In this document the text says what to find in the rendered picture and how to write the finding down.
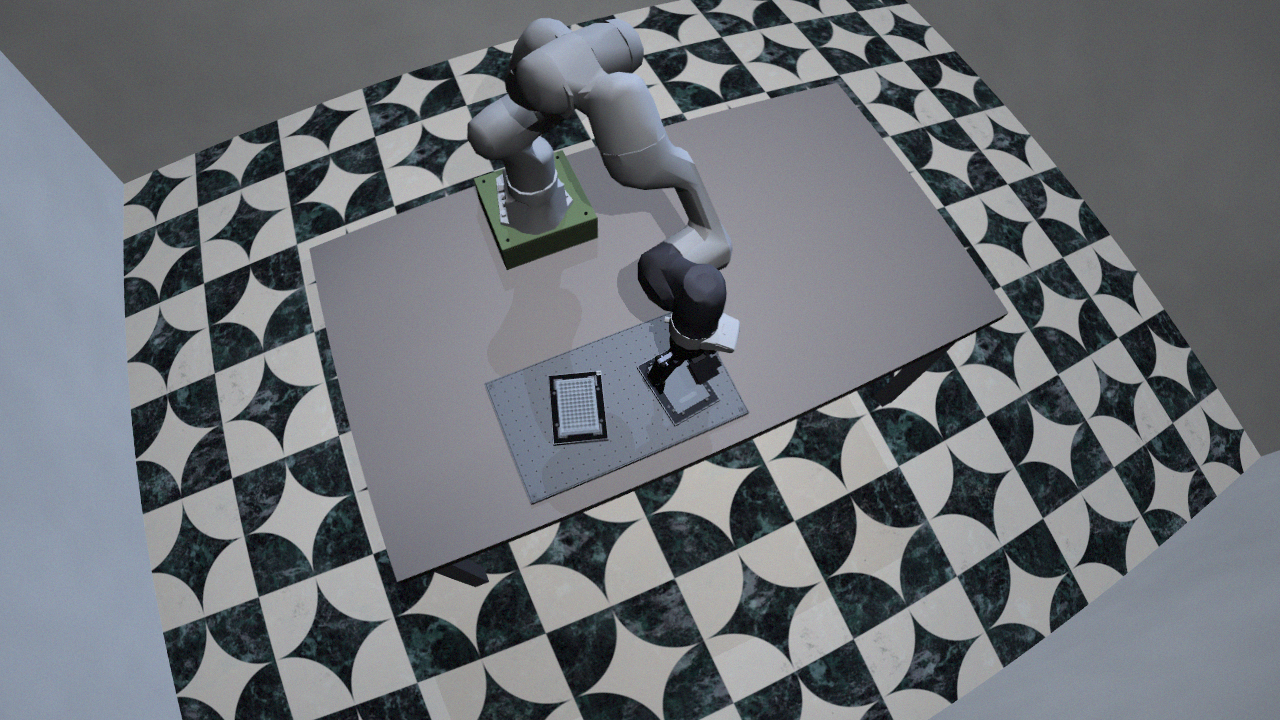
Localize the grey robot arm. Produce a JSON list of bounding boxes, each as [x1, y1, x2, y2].
[[467, 18, 740, 354]]

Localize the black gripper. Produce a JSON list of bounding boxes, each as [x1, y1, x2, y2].
[[646, 334, 716, 395]]

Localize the clear plastic lid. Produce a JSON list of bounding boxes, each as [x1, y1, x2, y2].
[[663, 360, 709, 414]]

